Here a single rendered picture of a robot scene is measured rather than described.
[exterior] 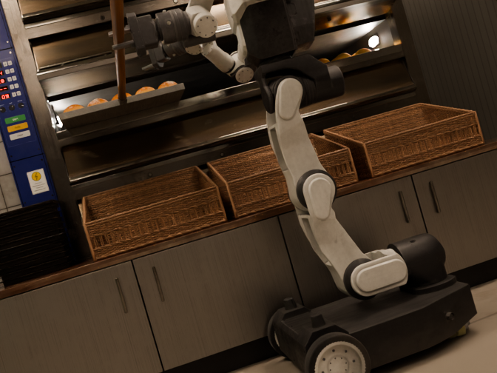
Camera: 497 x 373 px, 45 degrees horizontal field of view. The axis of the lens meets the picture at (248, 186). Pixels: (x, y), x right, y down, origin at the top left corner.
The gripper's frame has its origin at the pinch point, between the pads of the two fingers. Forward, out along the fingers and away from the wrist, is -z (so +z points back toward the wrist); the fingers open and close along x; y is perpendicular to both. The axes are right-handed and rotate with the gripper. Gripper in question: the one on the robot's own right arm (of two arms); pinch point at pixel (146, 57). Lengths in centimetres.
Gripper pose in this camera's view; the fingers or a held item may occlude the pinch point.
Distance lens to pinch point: 254.5
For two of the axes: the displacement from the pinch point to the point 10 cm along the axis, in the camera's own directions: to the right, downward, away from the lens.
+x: -2.8, -9.6, -0.2
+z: 8.8, -2.5, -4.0
